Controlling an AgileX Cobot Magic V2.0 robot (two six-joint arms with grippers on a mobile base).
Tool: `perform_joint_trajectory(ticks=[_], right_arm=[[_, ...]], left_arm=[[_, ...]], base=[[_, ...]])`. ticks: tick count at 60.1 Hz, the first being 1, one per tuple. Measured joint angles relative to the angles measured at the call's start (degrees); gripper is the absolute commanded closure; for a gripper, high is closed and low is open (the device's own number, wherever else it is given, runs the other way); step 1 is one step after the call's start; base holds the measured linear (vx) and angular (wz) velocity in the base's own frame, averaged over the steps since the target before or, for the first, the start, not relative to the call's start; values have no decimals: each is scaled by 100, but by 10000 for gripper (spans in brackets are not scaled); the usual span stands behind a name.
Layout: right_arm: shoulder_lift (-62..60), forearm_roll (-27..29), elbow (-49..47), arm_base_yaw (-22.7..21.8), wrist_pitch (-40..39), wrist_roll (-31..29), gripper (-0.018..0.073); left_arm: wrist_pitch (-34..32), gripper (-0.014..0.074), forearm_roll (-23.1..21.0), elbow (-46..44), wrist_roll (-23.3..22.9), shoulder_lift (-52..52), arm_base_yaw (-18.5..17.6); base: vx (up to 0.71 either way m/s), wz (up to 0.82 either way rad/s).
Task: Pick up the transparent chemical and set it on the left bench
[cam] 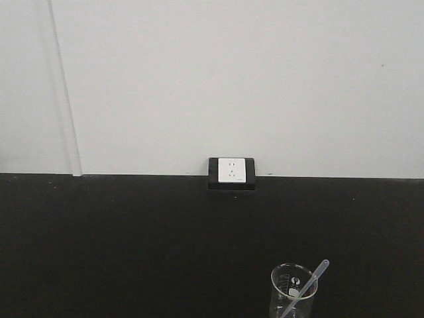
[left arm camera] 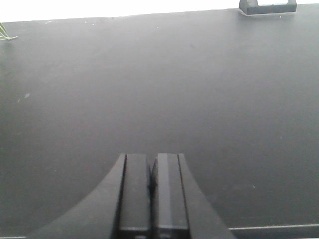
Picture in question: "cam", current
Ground clear glass beaker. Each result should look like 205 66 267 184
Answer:
270 262 319 318

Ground black socket mounting box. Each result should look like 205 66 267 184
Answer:
207 158 256 191

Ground clear plastic pipette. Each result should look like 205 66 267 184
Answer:
276 259 331 318

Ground white wall power socket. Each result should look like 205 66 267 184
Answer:
218 158 246 184

